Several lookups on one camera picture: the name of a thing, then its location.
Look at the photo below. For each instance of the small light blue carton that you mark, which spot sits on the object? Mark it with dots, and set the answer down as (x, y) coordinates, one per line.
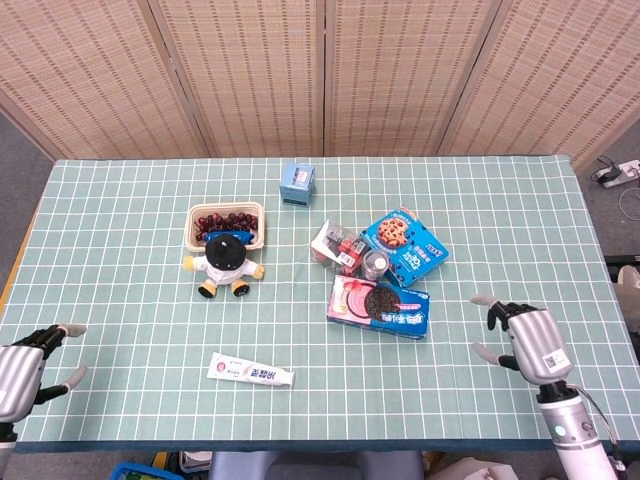
(296, 185)

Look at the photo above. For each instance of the beige plastic tray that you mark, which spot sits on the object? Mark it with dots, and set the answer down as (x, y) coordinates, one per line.
(190, 245)

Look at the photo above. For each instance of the clear container red coffee sachets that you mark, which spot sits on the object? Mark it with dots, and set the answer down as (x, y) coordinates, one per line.
(335, 245)

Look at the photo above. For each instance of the blue pink Oreo box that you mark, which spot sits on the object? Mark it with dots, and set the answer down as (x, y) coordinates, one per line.
(350, 305)

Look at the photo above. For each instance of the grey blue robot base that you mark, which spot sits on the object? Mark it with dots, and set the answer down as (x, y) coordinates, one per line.
(310, 467)

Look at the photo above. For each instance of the bamboo folding screen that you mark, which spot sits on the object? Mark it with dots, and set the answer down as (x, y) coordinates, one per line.
(250, 75)

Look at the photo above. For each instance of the blue snack packet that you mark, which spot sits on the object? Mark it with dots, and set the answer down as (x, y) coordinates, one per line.
(242, 235)

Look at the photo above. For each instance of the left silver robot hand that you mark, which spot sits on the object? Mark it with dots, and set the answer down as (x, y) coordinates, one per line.
(17, 380)

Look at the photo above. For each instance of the green checked tablecloth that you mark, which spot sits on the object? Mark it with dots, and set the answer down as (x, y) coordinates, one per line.
(125, 275)

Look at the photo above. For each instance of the blue chocolate chip cookie box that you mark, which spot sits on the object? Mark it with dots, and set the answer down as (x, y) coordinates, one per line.
(400, 235)

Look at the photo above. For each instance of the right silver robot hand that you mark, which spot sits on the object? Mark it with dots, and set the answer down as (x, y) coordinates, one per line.
(540, 345)

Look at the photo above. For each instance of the black plush doll white coat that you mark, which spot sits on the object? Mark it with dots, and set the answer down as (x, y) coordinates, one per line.
(225, 267)

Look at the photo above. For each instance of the white toothpaste tube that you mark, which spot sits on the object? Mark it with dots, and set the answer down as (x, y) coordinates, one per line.
(250, 372)

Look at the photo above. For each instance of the pile of red candies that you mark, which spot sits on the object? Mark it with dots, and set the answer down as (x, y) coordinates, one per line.
(225, 221)

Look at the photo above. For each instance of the beige rounded object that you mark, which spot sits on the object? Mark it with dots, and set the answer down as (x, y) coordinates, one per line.
(630, 282)

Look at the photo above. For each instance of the blue plastic crate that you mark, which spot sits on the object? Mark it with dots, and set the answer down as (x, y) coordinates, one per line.
(137, 472)

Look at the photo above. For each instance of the white power strip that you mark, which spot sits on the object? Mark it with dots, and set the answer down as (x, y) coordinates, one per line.
(625, 171)

